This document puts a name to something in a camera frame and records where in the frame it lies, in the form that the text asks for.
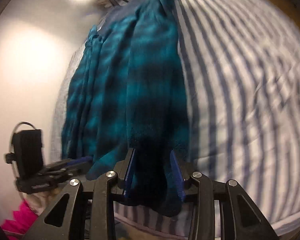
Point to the grey striped bed sheet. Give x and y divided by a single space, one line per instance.
240 80

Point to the pink cloth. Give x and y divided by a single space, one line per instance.
20 217

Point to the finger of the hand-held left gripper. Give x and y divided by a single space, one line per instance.
75 162

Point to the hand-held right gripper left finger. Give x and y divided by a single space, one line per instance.
130 170

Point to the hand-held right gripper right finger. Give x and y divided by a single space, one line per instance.
177 177

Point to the brown furry cloth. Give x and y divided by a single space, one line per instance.
45 197

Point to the teal plaid fleece jacket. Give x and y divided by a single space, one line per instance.
152 92

